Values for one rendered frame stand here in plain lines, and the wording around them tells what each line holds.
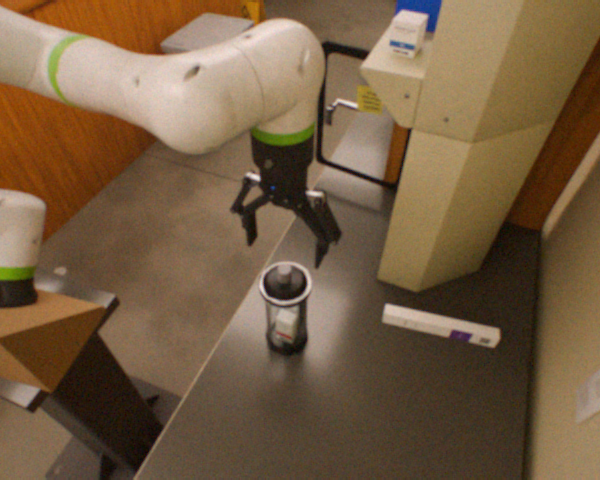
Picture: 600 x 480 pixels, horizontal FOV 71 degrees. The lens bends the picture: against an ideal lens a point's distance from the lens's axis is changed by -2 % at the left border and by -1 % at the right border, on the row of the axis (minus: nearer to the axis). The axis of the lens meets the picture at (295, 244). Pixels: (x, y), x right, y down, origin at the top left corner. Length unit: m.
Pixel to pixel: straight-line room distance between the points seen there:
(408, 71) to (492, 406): 0.72
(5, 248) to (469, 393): 1.06
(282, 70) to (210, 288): 1.91
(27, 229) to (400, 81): 0.84
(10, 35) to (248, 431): 0.82
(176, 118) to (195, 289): 1.93
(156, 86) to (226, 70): 0.07
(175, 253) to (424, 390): 1.81
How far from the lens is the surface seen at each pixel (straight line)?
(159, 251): 2.58
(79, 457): 2.11
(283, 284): 0.85
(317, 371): 1.02
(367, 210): 1.36
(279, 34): 0.53
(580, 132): 1.28
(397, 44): 0.88
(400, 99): 0.84
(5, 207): 1.08
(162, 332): 2.25
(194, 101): 0.46
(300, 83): 0.53
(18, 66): 0.84
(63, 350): 1.11
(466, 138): 0.85
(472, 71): 0.80
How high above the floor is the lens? 1.87
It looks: 49 degrees down
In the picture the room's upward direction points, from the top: straight up
